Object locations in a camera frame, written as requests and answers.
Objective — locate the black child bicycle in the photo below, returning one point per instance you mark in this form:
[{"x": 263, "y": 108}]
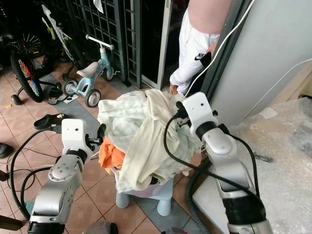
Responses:
[{"x": 25, "y": 75}]

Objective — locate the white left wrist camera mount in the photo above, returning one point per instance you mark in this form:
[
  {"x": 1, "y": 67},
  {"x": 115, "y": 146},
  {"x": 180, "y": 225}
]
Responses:
[{"x": 74, "y": 135}]

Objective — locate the person in white shorts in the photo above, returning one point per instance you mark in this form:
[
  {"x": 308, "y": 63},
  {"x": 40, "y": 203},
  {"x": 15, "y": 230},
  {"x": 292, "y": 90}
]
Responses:
[{"x": 195, "y": 48}]

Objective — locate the clear bubble wrap sheet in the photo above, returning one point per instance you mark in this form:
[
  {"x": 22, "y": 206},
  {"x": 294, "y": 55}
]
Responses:
[{"x": 282, "y": 161}]

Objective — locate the black metal grille gate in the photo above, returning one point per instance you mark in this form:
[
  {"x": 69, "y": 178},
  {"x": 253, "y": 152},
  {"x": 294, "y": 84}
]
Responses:
[{"x": 117, "y": 22}]

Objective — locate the white flat panel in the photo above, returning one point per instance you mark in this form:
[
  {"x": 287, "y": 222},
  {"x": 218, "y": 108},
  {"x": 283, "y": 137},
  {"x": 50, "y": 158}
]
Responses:
[{"x": 217, "y": 209}]

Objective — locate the pale blue plastic stool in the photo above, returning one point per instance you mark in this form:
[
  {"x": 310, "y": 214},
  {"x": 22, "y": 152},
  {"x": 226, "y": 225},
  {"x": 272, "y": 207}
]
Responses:
[{"x": 163, "y": 200}]

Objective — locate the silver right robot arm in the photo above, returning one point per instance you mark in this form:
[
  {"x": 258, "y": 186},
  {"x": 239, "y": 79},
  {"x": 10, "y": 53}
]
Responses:
[{"x": 231, "y": 170}]

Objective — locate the black clog shoe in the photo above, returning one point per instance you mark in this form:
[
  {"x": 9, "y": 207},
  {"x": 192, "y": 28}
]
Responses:
[{"x": 5, "y": 150}]

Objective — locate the grey washing machine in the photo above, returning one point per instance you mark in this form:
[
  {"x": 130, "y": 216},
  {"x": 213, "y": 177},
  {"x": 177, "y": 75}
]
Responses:
[{"x": 263, "y": 53}]

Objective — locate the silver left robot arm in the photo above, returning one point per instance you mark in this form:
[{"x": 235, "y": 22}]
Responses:
[{"x": 58, "y": 190}]

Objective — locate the cream cloth pile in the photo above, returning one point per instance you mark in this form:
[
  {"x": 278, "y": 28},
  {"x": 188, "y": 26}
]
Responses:
[{"x": 146, "y": 136}]

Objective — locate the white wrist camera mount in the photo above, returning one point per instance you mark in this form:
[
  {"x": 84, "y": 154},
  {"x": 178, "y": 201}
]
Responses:
[
  {"x": 74, "y": 135},
  {"x": 200, "y": 111}
]

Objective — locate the orange cloth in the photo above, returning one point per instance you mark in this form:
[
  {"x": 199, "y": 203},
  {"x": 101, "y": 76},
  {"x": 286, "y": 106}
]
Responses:
[{"x": 111, "y": 153}]

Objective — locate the light blue balance bike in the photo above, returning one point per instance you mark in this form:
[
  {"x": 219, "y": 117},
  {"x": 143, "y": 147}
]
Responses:
[{"x": 95, "y": 73}]

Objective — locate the black slide sandal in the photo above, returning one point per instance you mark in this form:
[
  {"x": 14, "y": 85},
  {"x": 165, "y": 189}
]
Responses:
[{"x": 49, "y": 121}]

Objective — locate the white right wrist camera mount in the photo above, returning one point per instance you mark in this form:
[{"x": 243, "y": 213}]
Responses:
[{"x": 200, "y": 111}]

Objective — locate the white bicycle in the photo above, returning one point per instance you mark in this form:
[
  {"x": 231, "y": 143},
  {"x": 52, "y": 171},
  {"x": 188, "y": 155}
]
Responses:
[{"x": 61, "y": 34}]

